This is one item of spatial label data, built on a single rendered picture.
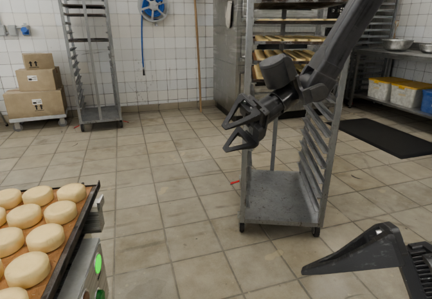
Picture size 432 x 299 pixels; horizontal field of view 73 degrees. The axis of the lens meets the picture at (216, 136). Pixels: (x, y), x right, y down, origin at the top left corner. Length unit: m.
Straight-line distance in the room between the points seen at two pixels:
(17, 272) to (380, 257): 0.41
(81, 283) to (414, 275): 0.45
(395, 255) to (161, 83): 4.31
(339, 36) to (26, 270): 0.68
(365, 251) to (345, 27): 0.53
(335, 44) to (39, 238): 0.65
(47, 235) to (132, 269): 1.27
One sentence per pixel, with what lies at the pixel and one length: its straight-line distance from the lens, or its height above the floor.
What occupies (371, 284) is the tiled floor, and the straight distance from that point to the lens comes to 1.82.
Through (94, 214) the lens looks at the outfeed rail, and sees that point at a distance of 0.61.
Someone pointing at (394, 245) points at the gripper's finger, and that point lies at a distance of 0.24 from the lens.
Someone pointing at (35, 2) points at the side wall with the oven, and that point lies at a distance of 4.47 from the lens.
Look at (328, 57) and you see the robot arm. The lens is 0.69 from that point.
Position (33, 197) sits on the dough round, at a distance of 0.64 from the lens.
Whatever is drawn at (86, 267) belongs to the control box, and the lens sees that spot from 0.57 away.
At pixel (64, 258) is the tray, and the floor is 0.91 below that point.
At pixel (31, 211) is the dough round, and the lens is 0.59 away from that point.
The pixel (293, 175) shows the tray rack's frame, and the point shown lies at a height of 0.15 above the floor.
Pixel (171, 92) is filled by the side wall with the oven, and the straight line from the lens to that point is 4.51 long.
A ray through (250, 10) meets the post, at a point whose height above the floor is 1.28.
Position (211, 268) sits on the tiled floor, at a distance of 1.71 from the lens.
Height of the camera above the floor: 1.22
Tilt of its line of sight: 21 degrees down
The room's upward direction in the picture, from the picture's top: straight up
